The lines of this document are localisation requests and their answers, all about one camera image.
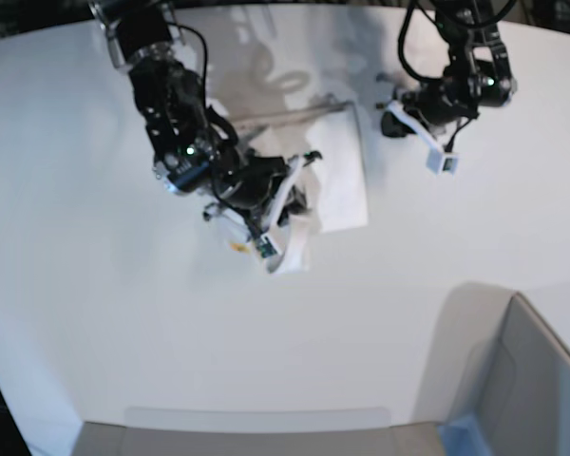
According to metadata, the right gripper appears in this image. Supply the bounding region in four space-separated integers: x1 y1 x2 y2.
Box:
211 156 310 226

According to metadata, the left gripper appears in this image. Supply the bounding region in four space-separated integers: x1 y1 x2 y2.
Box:
380 83 479 139

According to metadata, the white t-shirt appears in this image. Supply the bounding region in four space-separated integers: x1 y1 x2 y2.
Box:
206 101 369 275

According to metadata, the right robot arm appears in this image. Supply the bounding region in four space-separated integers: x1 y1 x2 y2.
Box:
88 1 320 234

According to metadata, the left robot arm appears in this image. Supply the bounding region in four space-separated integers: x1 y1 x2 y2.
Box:
391 1 518 140

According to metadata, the grey cardboard box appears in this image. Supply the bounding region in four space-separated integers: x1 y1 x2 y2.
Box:
412 282 570 455

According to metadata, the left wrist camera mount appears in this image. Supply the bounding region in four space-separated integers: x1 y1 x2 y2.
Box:
374 99 461 178

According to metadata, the black cable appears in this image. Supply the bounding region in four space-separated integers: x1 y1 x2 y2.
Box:
396 0 446 85

